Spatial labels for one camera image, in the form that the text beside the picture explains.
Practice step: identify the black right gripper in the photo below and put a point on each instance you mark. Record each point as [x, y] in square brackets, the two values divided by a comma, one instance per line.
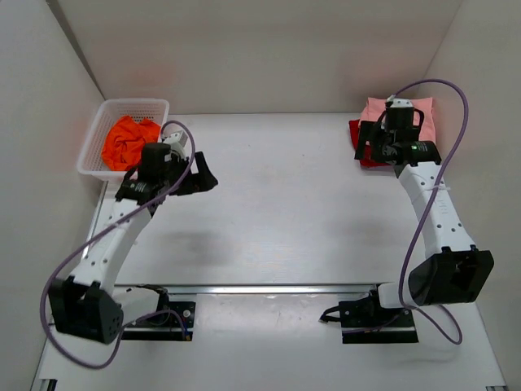
[372, 132]

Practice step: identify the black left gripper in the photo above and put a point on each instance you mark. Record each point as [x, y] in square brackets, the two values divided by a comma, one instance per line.
[203, 178]

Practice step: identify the orange t shirt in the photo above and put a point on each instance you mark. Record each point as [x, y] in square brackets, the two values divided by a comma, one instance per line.
[125, 140]

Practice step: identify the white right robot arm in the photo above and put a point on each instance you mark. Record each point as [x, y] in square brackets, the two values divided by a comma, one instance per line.
[454, 269]

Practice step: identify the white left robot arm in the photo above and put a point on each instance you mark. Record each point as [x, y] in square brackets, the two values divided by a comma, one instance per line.
[85, 304]

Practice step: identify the red folded t shirt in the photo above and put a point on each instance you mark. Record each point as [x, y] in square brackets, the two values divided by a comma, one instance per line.
[366, 162]

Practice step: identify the pink folded t shirt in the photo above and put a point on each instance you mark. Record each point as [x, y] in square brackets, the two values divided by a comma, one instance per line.
[374, 107]

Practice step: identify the white plastic mesh basket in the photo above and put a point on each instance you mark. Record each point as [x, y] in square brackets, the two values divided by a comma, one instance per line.
[90, 160]

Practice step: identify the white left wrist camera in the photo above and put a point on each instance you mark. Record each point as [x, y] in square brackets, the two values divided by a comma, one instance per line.
[177, 142]

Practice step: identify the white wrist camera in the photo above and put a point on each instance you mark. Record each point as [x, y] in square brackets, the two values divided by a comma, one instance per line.
[394, 102]
[177, 142]

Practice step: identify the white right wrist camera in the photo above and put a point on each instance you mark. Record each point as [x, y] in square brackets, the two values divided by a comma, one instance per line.
[394, 102]

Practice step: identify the aluminium table rail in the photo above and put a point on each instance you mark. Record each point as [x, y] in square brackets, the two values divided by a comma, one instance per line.
[260, 289]

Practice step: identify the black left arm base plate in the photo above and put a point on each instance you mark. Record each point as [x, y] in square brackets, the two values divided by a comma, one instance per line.
[163, 322]

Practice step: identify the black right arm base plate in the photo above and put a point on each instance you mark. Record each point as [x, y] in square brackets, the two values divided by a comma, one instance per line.
[365, 322]

